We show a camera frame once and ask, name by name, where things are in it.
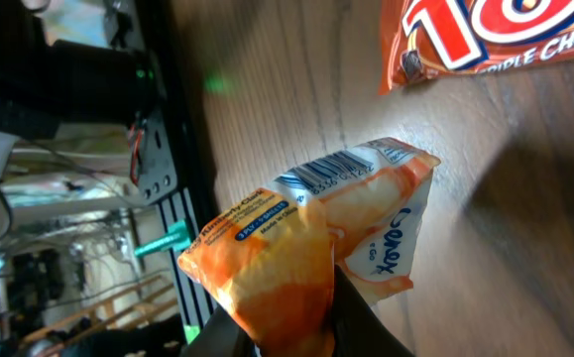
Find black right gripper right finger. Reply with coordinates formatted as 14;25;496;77
333;266;414;357

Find orange chocolate bar wrapper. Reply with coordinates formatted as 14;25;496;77
380;0;574;94

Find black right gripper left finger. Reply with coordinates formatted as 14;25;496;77
180;306;257;357

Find orange snack box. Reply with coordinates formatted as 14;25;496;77
177;137;439;356

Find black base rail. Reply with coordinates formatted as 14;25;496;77
132;0;218;343

